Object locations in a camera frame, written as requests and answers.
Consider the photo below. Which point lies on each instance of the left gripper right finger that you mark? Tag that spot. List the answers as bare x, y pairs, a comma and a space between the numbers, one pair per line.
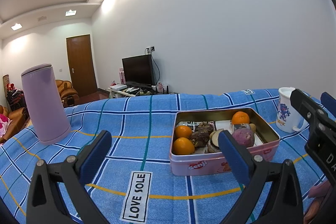
283, 203

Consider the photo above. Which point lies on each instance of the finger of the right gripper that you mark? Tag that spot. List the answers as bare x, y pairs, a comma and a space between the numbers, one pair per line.
329, 102

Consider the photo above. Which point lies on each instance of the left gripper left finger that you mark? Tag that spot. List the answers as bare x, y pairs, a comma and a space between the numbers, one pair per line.
45, 202

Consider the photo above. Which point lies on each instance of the dark brown passion fruit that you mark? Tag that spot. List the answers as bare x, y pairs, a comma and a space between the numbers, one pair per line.
199, 139

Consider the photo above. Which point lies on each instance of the orange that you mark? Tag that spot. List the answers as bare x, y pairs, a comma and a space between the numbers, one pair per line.
183, 132
183, 146
240, 117

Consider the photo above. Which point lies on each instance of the person's right hand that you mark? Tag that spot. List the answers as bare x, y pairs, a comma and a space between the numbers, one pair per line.
318, 193

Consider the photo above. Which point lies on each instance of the white printed mug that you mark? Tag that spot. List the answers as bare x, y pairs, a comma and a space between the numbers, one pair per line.
288, 119

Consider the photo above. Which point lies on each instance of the purple sweet potato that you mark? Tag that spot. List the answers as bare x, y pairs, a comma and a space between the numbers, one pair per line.
244, 136

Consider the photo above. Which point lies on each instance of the cut taro root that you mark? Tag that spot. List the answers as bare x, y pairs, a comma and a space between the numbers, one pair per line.
213, 143

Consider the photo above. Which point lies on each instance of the purple electric kettle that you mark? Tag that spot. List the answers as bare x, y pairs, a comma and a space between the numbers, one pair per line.
44, 104

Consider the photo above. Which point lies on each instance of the blue plaid tablecloth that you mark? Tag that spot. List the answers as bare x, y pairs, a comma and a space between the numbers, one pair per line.
141, 129

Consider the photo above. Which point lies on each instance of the brown leather sofa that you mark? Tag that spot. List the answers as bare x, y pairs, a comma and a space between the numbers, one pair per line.
12, 122

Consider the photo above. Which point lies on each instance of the orange at tin back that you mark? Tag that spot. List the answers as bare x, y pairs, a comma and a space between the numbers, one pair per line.
240, 117

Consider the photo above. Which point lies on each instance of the pink metal tin box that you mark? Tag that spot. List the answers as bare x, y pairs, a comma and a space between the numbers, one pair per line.
200, 163

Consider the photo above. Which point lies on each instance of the pink floral cushion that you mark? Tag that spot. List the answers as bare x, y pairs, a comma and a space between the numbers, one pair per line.
4, 124

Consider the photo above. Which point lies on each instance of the brown leather armchair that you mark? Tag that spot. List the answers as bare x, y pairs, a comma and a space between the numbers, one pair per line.
68, 94

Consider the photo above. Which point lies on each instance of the orange at tin front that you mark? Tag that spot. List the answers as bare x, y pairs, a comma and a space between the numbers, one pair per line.
183, 132

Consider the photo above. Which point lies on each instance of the white TV stand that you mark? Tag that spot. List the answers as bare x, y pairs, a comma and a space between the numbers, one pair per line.
122, 91

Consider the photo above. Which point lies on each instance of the brown wooden door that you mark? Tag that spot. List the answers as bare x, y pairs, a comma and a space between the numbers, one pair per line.
80, 63

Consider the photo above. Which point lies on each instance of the black television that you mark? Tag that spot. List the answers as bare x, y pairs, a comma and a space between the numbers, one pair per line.
138, 70

